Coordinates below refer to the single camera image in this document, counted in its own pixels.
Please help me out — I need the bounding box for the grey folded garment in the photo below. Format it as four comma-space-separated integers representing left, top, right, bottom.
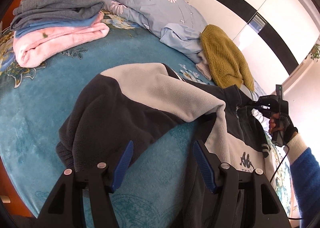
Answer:
10, 0, 104, 31

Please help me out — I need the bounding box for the pink folded garment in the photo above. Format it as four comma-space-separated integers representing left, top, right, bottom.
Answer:
13, 12, 110, 68

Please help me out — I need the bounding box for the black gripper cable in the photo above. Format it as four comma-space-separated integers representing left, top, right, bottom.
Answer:
269, 144, 303, 221

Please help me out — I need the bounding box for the blue folded garment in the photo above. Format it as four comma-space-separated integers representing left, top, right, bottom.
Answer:
14, 12, 101, 38

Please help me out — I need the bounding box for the teal floral bed blanket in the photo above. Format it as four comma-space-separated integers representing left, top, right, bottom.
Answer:
0, 10, 301, 228

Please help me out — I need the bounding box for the white and black wardrobe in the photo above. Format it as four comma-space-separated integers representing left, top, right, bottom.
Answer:
186, 0, 319, 93

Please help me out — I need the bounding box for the light blue floral duvet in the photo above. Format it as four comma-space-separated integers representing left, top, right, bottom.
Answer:
98, 0, 266, 101

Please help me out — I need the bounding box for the mustard knitted sweater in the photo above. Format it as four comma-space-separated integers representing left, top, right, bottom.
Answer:
200, 24, 254, 91

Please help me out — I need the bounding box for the green hanging plant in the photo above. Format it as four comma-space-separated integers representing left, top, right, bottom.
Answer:
306, 43, 320, 62

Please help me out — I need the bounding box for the black and grey fleece jacket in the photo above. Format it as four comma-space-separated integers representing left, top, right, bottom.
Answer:
56, 63, 274, 227

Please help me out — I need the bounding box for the right forearm blue sleeve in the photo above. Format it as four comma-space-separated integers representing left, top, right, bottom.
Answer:
287, 134, 319, 227

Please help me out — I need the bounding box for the right hand black glove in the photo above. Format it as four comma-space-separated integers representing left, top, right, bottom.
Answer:
269, 113, 298, 144

